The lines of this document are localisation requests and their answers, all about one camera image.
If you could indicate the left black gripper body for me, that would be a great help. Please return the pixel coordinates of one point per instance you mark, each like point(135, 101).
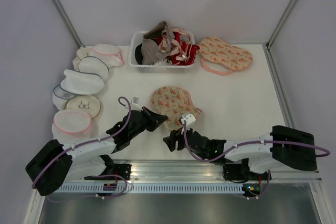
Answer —
point(146, 120)

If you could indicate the left aluminium frame post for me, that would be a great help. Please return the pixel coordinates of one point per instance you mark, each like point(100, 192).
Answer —
point(66, 20)

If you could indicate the white slotted cable duct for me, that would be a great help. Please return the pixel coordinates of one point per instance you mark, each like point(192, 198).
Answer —
point(153, 188)

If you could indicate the pink bra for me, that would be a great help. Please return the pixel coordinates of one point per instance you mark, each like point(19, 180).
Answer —
point(165, 44)

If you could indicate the grey trimmed white mesh bag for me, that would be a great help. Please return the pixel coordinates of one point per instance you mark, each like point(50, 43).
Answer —
point(91, 64)

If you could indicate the white plastic basket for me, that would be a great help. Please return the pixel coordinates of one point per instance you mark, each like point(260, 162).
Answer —
point(135, 41)

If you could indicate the right aluminium frame post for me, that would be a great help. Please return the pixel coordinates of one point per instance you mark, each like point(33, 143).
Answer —
point(281, 22)

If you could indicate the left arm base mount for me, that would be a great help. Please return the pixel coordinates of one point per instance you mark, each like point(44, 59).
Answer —
point(123, 170)

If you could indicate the cream round laundry bag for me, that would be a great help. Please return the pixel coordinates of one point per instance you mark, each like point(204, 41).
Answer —
point(80, 54)

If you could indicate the red bra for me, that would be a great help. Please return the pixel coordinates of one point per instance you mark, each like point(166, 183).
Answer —
point(183, 49)

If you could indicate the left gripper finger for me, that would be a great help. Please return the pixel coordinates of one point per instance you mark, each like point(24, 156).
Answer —
point(154, 117)
point(153, 125)

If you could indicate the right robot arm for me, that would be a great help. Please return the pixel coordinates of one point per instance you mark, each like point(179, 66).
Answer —
point(250, 159)

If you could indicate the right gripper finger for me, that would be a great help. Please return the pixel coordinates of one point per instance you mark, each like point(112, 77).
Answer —
point(175, 134)
point(170, 141)

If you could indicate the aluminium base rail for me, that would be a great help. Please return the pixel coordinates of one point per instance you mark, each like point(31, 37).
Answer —
point(235, 107)

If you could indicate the beige bag with bra print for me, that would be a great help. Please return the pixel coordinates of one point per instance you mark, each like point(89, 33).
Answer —
point(87, 103)

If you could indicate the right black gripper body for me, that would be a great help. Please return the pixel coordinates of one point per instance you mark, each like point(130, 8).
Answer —
point(199, 155)

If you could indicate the taupe bra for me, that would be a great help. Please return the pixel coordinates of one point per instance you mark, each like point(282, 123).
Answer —
point(150, 43)

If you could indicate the black bra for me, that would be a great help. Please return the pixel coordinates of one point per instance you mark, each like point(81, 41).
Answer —
point(138, 55)

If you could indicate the pink trimmed white mesh bag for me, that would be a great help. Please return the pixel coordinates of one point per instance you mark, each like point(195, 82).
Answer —
point(109, 54)

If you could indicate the front pink trimmed mesh bag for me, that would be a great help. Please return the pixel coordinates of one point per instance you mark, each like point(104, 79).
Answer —
point(72, 124)

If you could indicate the large white mesh bag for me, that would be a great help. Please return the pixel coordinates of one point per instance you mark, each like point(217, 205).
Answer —
point(81, 83)

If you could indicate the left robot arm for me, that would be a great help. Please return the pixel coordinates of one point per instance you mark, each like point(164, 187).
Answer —
point(57, 163)

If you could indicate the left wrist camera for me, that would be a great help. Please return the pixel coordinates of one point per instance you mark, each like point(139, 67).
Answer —
point(134, 104)

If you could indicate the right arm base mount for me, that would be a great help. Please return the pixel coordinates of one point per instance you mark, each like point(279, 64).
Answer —
point(241, 173)

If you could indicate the floral mesh laundry bag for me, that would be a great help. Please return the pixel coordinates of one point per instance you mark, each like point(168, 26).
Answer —
point(173, 102)

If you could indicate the blue trimmed mesh bag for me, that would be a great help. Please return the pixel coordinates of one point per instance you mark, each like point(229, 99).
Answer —
point(61, 97)

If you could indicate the aluminium frame post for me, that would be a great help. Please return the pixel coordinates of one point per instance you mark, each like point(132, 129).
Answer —
point(281, 22)
point(66, 20)

